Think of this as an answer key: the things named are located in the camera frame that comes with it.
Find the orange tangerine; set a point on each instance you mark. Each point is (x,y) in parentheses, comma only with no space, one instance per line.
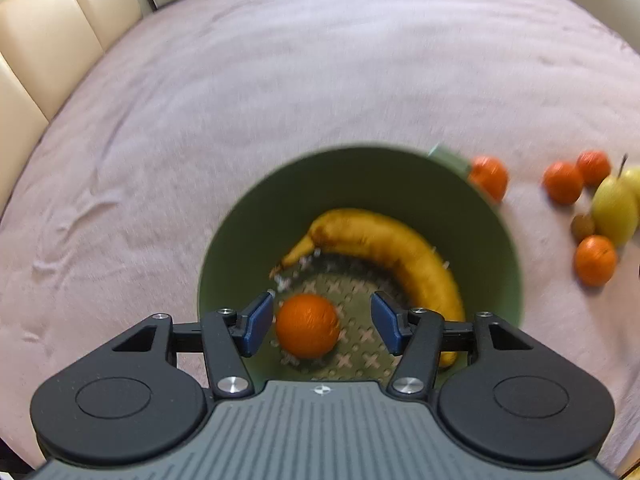
(595,260)
(307,325)
(563,182)
(490,177)
(594,167)

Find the green colander bowl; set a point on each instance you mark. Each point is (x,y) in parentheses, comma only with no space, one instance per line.
(250,240)

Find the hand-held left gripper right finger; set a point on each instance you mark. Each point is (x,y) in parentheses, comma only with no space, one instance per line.
(384,316)

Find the yellow-green pear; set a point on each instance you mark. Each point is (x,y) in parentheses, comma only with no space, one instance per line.
(612,210)
(633,180)

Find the beige padded headboard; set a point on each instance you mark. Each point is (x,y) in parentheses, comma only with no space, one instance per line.
(45,35)

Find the yellow banana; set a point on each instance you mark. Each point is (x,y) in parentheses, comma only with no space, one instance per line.
(390,250)

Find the pink blanket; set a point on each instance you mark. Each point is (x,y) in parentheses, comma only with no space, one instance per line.
(300,85)

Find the small tan round fruit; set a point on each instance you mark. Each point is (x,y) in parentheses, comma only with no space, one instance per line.
(583,225)

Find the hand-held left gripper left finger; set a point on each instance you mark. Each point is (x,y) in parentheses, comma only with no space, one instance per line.
(258,321)

